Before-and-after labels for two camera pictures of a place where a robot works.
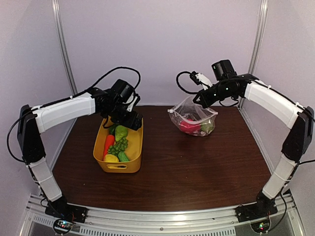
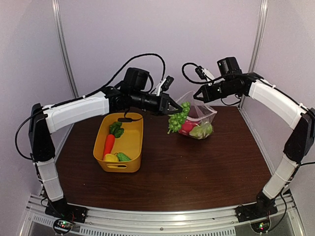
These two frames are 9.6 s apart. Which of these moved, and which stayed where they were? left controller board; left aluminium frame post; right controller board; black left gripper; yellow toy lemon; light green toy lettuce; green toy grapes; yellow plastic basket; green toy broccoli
Moved: light green toy lettuce; green toy grapes; black left gripper
Stayed: right controller board; green toy broccoli; yellow toy lemon; left controller board; yellow plastic basket; left aluminium frame post
